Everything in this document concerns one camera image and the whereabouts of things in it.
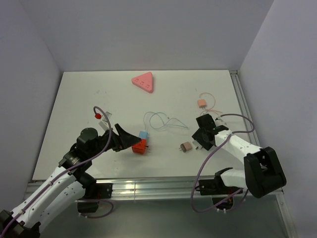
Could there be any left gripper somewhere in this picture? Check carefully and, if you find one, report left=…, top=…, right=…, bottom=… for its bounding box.
left=88, top=123, right=141, bottom=158

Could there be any white charger plug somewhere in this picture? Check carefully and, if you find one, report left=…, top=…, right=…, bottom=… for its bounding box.
left=192, top=140, right=203, bottom=150

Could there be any red cube socket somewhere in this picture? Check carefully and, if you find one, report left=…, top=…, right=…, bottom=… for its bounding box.
left=132, top=139, right=148, bottom=155

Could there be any light blue charger plug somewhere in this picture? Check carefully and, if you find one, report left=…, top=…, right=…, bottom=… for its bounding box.
left=139, top=131, right=148, bottom=140

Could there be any light blue thin cable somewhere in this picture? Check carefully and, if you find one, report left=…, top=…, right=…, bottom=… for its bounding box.
left=143, top=111, right=188, bottom=132

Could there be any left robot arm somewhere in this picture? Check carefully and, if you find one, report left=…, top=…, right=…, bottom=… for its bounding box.
left=0, top=124, right=141, bottom=238

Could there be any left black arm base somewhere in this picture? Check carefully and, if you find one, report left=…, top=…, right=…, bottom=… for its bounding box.
left=77, top=183, right=114, bottom=219

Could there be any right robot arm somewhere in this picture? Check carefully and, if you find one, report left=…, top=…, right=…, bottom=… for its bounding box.
left=192, top=114, right=287, bottom=198

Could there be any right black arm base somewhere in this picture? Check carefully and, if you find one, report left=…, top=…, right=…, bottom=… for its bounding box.
left=195, top=179, right=239, bottom=205

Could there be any brown pink charger plug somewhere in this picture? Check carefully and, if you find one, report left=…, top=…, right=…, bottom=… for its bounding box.
left=179, top=141, right=192, bottom=153

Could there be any orange pink charger plug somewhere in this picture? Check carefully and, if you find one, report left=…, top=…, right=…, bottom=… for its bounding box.
left=197, top=99, right=207, bottom=109

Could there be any pink triangular power strip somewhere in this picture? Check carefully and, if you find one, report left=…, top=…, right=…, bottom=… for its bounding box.
left=131, top=72, right=154, bottom=93

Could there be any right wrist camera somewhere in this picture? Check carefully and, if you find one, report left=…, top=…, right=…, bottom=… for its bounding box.
left=214, top=117, right=227, bottom=125

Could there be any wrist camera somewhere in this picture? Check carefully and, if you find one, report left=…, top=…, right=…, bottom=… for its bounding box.
left=214, top=117, right=227, bottom=125
left=95, top=112, right=112, bottom=131

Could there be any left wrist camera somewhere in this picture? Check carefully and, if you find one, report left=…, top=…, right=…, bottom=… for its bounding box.
left=95, top=112, right=112, bottom=131

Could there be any aluminium front rail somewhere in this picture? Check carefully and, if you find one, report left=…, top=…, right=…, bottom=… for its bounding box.
left=23, top=177, right=194, bottom=201

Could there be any aluminium rail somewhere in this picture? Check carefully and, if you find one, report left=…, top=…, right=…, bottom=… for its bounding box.
left=23, top=177, right=194, bottom=201
left=229, top=70, right=298, bottom=238

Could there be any aluminium right rail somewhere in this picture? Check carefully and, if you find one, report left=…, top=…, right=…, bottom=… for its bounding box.
left=229, top=70, right=298, bottom=238

